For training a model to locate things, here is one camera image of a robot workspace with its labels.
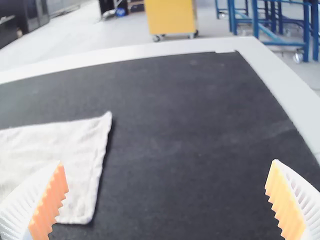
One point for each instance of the black mat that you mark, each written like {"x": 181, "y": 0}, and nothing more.
{"x": 190, "y": 125}

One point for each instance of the blue workbench frame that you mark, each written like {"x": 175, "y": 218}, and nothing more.
{"x": 280, "y": 35}
{"x": 233, "y": 10}

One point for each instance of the pale towel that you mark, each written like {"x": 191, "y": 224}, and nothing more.
{"x": 62, "y": 150}

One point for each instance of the yellow wheeled cabinet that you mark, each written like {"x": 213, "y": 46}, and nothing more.
{"x": 170, "y": 15}

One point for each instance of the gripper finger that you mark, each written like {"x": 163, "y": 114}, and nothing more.
{"x": 30, "y": 207}
{"x": 292, "y": 205}

